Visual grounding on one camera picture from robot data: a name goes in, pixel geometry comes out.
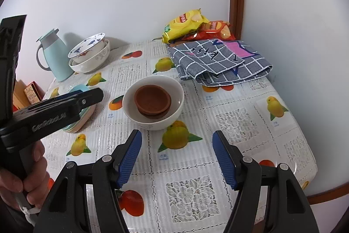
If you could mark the floral print bowl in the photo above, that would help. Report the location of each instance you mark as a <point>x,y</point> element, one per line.
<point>90,43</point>

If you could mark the fruit print lace tablecloth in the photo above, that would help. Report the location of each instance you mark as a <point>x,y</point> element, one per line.
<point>240,118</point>

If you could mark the green plate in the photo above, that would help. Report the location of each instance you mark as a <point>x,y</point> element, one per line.
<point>71,128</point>

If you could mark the brown bowl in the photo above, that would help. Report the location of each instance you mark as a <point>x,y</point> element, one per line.
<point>152,96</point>
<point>155,116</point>

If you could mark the wooden board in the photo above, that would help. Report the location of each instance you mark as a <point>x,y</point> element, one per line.
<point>17,93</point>

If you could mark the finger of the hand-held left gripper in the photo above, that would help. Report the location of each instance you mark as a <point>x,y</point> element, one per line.
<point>65,96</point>
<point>87,100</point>

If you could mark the light blue thermos jug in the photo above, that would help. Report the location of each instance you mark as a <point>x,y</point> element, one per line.
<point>54,58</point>

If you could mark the blue plate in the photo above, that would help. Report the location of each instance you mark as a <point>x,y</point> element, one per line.
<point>79,87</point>

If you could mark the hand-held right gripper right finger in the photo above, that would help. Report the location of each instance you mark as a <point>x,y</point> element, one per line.
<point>223,159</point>

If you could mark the grey checked cloth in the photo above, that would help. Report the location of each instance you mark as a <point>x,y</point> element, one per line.
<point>218,63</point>

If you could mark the person's left hand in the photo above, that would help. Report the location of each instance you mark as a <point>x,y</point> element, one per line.
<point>36,175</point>

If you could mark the large white bowl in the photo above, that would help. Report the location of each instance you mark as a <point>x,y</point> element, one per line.
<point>92,63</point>

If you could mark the small white bowl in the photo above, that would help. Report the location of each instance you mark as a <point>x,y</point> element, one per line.
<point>152,123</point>

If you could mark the wooden baseboard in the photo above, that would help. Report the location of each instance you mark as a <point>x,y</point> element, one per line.
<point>332,186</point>

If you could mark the red chip bag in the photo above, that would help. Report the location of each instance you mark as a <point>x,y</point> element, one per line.
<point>215,28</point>

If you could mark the printed cardboard box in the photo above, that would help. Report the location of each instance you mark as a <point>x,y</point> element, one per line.
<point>32,93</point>

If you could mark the yellow chip bag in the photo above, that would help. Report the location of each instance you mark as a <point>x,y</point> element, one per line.
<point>185,22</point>

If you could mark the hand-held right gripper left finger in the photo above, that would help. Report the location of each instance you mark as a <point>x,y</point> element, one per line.
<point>131,159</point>

